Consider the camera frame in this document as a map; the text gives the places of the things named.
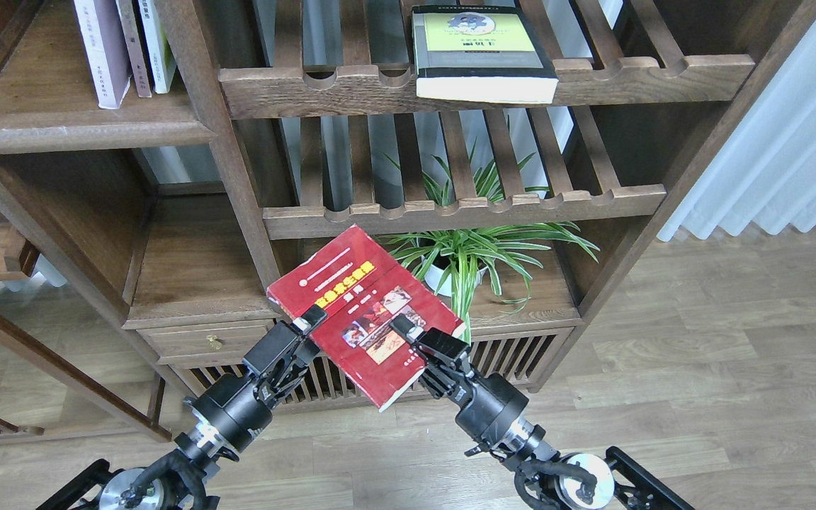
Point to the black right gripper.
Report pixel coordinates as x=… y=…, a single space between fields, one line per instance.
x=491 y=409

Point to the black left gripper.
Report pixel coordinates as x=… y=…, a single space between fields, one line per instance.
x=237 y=408

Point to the red paperback book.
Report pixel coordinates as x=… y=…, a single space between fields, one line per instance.
x=362 y=288

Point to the pale lavender white book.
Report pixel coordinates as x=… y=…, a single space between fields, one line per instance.
x=101 y=31

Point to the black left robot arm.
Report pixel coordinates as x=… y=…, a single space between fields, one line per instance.
x=165 y=484

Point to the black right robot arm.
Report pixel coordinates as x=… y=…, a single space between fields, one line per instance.
x=546 y=479

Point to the white plant pot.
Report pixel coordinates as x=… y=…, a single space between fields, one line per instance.
x=450 y=275

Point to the green spider plant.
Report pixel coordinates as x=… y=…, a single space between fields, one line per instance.
x=507 y=246

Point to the dark wooden bookshelf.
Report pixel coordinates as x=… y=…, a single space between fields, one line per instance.
x=172 y=214

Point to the yellow green black book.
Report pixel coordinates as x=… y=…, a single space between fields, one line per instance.
x=488 y=54

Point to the white green upright book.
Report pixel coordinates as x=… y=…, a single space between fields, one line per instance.
x=162 y=61

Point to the wooden furniture at left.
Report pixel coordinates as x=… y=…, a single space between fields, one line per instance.
x=63 y=371

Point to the white sheer curtain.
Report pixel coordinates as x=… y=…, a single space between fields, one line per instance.
x=766 y=173

